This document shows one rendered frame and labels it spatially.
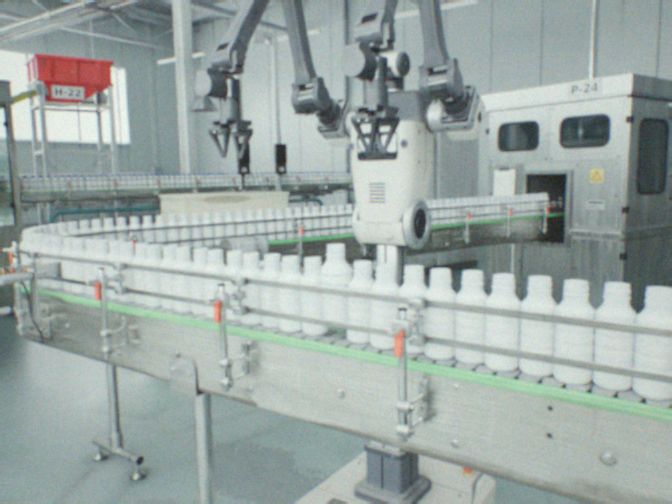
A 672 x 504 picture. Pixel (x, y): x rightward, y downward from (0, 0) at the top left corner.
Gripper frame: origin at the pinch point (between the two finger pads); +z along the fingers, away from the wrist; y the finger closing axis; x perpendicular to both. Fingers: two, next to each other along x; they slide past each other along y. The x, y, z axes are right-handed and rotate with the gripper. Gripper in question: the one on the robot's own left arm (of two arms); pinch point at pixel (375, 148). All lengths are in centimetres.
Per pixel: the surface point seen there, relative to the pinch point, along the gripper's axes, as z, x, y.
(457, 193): 28, 260, 631
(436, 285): 26.2, -23.3, -16.9
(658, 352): 33, -59, -18
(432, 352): 38.6, -23.1, -17.9
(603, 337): 32, -52, -17
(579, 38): -273, 240, 1180
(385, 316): 33.2, -12.9, -17.6
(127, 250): 25, 70, -17
